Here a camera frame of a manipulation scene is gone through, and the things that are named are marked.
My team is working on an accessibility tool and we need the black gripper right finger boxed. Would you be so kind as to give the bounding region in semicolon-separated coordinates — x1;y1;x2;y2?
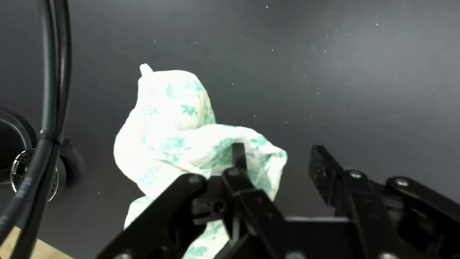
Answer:
309;145;398;259

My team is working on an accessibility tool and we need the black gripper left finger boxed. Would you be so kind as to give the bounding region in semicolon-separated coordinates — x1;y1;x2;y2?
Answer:
223;144;291;259

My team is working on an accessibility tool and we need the white green-patterned towel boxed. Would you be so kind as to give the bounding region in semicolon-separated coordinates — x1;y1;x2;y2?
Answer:
112;62;289;259

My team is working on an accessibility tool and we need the small round black lid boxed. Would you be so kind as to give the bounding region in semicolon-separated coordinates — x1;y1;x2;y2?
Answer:
0;106;69;203

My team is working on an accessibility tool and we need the black cable bundle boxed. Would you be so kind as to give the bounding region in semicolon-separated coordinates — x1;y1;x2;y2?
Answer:
0;0;74;259

